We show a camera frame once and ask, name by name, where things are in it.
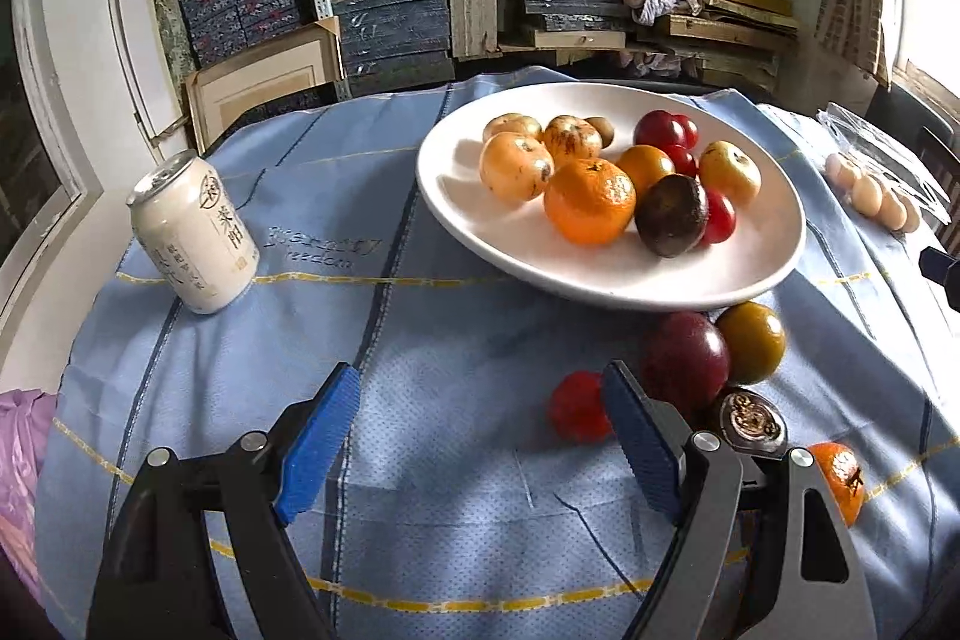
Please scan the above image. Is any blue tablecloth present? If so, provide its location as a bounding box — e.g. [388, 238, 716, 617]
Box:
[34, 66, 960, 640]

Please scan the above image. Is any speckled yellow loquat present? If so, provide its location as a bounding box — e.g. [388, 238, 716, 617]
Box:
[482, 113, 542, 142]
[542, 115, 603, 169]
[478, 131, 556, 205]

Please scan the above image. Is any white drink can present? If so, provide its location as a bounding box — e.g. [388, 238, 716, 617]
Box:
[125, 149, 261, 315]

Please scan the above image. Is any white window frame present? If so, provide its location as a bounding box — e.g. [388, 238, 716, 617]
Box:
[0, 0, 102, 341]

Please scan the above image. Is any small stack of blue boxes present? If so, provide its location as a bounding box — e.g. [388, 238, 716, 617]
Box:
[523, 0, 627, 34]

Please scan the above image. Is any round dark patterned piece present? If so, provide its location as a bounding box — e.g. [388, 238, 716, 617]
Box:
[709, 387, 788, 457]

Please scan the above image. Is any clear plastic bag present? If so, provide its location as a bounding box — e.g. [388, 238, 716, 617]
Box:
[816, 101, 950, 225]

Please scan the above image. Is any dark brown passion fruit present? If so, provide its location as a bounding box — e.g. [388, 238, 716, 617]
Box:
[634, 173, 710, 259]

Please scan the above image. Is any purple passion fruit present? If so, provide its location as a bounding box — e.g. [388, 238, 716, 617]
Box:
[639, 310, 731, 412]

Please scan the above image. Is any stack of blue orange boxes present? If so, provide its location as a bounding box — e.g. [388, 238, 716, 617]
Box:
[176, 0, 308, 70]

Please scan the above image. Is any large orange mandarin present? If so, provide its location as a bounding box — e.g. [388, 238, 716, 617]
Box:
[544, 157, 637, 247]

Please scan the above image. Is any dark red plum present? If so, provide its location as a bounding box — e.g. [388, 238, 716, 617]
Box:
[634, 110, 687, 150]

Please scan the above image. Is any upright grey woven box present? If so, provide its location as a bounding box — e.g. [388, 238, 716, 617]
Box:
[448, 0, 500, 60]

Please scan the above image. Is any yellow round fruit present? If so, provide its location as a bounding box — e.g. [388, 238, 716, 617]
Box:
[697, 140, 762, 208]

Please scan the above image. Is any pile of tan flat boxes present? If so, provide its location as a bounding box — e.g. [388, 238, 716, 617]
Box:
[495, 0, 800, 90]

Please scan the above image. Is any pink plastic bag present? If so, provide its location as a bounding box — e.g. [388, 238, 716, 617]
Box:
[0, 389, 61, 611]

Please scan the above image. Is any white leaning strip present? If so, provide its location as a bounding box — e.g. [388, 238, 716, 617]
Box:
[105, 0, 197, 157]

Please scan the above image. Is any green marbled board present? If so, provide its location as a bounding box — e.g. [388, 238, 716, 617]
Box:
[144, 0, 197, 86]

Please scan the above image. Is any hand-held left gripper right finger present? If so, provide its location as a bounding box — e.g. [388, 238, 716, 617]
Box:
[601, 359, 878, 640]

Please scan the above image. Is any dark wooden chair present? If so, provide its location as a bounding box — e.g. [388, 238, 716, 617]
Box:
[915, 122, 960, 221]

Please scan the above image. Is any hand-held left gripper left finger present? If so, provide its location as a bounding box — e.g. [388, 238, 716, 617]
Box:
[86, 362, 362, 640]

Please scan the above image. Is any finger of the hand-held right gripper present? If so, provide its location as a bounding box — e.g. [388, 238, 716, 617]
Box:
[919, 246, 960, 313]

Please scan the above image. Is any white plate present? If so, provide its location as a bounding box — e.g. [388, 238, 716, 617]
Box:
[416, 81, 807, 311]

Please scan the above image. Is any bright window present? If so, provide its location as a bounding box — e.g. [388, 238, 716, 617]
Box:
[874, 0, 960, 124]

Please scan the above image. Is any row of pale eggs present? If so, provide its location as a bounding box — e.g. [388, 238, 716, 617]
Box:
[825, 151, 922, 234]

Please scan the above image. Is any wooden picture frame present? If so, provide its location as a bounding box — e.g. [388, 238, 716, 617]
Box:
[184, 17, 346, 150]

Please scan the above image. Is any small orange mandarin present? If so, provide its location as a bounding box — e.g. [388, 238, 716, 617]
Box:
[808, 441, 865, 527]

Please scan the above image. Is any stack of blue grey boxes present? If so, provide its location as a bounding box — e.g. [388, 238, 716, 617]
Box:
[328, 0, 456, 97]

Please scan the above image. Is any green yellow tomato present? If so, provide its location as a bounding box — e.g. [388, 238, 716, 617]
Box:
[715, 301, 787, 386]

